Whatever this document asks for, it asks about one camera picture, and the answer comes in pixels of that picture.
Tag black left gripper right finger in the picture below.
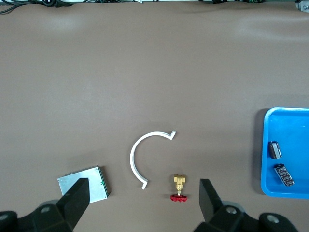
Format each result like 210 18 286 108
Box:
199 178 300 232

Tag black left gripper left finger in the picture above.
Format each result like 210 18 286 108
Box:
0 178 90 232

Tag large brown electrolytic capacitor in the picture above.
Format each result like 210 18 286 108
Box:
274 163 295 187

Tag small brown electrolytic capacitor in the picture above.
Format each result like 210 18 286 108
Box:
268 141 282 160

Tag blue plastic tray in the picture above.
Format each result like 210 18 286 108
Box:
260 107 309 199

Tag grey metal power supply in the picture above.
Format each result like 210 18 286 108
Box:
57 165 112 204

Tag brass valve red handle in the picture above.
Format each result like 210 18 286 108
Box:
169 174 188 203

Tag white curved plastic bracket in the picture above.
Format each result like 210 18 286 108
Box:
129 130 177 190

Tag tangled black cables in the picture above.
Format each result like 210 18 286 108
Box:
0 0 145 15

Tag grey metal table bracket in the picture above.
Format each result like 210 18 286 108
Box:
295 0 309 11

